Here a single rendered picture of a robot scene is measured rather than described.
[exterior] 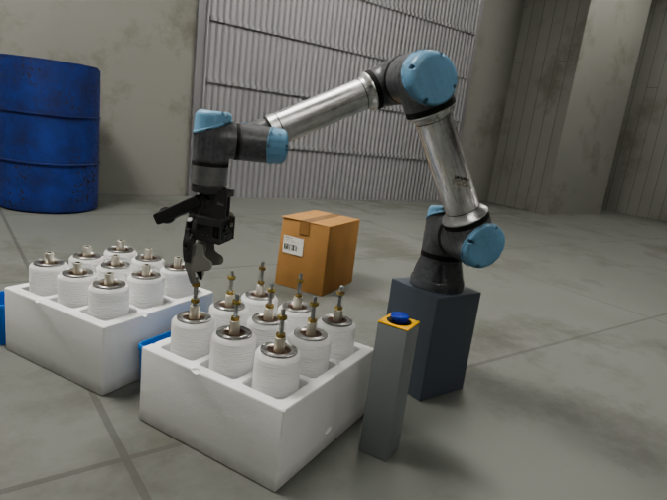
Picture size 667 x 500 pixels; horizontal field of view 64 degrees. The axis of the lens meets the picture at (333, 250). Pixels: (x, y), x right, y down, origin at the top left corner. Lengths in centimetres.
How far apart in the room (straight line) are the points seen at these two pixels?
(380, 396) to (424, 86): 67
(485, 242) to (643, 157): 692
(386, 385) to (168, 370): 47
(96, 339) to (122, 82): 304
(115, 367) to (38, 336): 25
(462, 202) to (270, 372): 60
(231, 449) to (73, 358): 52
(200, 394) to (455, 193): 73
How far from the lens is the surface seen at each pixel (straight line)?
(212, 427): 118
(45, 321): 155
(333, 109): 128
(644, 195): 814
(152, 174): 434
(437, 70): 121
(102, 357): 140
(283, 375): 107
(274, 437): 108
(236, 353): 113
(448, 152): 126
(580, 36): 653
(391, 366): 116
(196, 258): 116
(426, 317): 145
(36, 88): 342
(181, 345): 122
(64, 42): 417
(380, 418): 122
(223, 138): 111
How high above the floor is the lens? 71
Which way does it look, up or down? 13 degrees down
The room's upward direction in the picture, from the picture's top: 7 degrees clockwise
